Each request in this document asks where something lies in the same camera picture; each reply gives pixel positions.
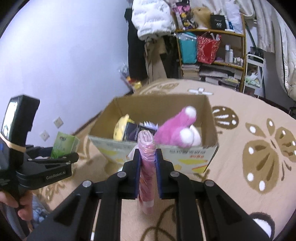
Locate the teal bag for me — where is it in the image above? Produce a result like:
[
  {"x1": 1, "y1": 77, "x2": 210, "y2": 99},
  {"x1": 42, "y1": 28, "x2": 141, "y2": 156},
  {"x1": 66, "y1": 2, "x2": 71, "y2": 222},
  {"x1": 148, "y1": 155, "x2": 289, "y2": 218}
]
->
[{"x1": 177, "y1": 32, "x2": 197, "y2": 64}]

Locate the black box with 40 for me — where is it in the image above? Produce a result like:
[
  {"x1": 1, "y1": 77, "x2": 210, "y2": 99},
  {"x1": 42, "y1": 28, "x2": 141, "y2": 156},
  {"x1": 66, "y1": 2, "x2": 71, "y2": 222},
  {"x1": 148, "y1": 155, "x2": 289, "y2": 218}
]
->
[{"x1": 210, "y1": 15, "x2": 226, "y2": 31}]

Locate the pink plush bear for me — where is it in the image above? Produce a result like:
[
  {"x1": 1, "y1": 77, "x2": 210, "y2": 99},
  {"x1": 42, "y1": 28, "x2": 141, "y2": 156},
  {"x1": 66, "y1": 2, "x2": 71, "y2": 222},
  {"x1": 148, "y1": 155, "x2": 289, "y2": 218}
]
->
[{"x1": 154, "y1": 106, "x2": 202, "y2": 149}]

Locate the wall socket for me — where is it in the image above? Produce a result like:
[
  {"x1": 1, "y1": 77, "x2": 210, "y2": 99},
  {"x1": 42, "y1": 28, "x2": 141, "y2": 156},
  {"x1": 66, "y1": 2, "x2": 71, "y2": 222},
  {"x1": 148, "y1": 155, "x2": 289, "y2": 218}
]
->
[
  {"x1": 53, "y1": 117, "x2": 64, "y2": 128},
  {"x1": 40, "y1": 130, "x2": 50, "y2": 142}
]

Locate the clear bag of toys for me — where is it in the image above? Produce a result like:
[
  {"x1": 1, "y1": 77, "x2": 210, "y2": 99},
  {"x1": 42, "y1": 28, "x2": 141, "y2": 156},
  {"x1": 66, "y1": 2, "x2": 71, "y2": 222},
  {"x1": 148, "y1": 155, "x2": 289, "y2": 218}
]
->
[{"x1": 118, "y1": 64, "x2": 142, "y2": 92}]

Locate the beige hanging coat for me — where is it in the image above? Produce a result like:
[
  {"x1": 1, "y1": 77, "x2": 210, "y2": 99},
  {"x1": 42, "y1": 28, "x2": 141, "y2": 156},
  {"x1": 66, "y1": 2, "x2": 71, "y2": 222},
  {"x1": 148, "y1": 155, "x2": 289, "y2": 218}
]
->
[{"x1": 144, "y1": 38, "x2": 167, "y2": 84}]

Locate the pink plastic bag roll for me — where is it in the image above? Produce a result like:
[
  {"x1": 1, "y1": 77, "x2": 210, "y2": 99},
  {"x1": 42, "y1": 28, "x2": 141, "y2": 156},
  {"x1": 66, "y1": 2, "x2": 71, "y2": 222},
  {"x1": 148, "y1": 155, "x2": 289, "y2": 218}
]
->
[{"x1": 127, "y1": 130, "x2": 156, "y2": 215}]

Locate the cardboard box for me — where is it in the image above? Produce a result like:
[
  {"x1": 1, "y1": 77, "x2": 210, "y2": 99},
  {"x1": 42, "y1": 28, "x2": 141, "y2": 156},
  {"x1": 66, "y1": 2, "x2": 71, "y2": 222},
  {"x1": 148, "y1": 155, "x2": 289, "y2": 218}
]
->
[{"x1": 89, "y1": 94, "x2": 219, "y2": 174}]

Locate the stack of books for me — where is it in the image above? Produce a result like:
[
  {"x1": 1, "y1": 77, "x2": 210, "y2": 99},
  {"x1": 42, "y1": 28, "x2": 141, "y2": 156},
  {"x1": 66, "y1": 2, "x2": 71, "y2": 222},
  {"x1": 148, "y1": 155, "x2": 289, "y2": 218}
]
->
[{"x1": 181, "y1": 64, "x2": 200, "y2": 80}]

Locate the black hanging coat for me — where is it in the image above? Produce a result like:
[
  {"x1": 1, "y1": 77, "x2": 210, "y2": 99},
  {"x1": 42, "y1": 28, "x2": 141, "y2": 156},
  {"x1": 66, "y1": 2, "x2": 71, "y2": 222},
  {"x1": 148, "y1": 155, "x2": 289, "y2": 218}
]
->
[{"x1": 125, "y1": 8, "x2": 147, "y2": 81}]

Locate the white bedding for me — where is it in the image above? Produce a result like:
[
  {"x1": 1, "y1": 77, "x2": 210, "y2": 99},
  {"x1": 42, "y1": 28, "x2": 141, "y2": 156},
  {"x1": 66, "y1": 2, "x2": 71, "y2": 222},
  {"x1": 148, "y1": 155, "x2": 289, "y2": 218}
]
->
[{"x1": 274, "y1": 10, "x2": 295, "y2": 100}]

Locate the white-haired blindfold plush doll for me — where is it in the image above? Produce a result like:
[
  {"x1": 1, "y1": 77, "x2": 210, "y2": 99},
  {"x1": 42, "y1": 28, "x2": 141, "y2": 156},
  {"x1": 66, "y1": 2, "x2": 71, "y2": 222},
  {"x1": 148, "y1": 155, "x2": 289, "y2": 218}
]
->
[{"x1": 144, "y1": 121, "x2": 158, "y2": 130}]

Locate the red gift bag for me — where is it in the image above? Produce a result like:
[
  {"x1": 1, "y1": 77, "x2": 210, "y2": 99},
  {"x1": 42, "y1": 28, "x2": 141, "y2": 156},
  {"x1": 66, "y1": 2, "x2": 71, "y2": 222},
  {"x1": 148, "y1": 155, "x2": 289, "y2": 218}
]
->
[{"x1": 197, "y1": 32, "x2": 221, "y2": 64}]

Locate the wooden shelf unit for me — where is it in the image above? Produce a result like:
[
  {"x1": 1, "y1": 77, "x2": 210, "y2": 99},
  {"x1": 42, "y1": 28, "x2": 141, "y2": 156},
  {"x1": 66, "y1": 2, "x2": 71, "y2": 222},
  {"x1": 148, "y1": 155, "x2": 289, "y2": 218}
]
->
[{"x1": 175, "y1": 8, "x2": 246, "y2": 91}]

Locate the upper wall socket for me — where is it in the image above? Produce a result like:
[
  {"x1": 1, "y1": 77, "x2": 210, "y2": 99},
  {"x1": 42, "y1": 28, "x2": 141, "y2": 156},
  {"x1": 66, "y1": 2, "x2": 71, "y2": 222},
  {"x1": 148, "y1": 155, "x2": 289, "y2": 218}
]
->
[{"x1": 53, "y1": 117, "x2": 64, "y2": 128}]

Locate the yellow plush toy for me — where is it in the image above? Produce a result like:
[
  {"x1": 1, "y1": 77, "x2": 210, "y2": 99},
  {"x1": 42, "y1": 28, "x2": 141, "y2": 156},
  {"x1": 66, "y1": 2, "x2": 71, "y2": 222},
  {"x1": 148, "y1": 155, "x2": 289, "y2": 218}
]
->
[{"x1": 113, "y1": 114, "x2": 135, "y2": 141}]

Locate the person's left hand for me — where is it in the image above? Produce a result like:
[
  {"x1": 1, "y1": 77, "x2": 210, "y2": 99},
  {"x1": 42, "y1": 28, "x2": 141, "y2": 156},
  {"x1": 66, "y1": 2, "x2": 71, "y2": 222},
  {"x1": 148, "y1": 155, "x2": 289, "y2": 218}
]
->
[{"x1": 0, "y1": 191, "x2": 33, "y2": 221}]

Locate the white puffer jacket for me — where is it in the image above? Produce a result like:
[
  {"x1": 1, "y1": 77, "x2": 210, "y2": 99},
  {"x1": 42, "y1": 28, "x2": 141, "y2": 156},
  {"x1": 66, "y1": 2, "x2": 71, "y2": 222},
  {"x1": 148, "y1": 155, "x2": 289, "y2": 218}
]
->
[{"x1": 132, "y1": 0, "x2": 176, "y2": 41}]

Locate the lower wall socket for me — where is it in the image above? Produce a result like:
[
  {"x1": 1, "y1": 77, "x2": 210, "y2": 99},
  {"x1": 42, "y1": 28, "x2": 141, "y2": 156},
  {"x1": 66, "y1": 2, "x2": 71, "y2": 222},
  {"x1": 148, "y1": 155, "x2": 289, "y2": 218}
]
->
[{"x1": 40, "y1": 130, "x2": 50, "y2": 142}]

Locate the green tissue pack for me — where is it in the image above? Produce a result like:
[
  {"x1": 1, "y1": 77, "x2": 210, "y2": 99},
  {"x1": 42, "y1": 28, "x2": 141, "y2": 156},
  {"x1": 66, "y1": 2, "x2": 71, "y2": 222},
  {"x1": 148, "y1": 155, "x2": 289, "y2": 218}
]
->
[{"x1": 51, "y1": 132, "x2": 80, "y2": 158}]

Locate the white metal rack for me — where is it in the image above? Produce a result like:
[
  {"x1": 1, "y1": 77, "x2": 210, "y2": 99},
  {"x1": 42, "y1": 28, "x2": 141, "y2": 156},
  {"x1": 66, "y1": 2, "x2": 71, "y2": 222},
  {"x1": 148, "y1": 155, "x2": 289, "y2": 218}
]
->
[{"x1": 243, "y1": 53, "x2": 265, "y2": 98}]

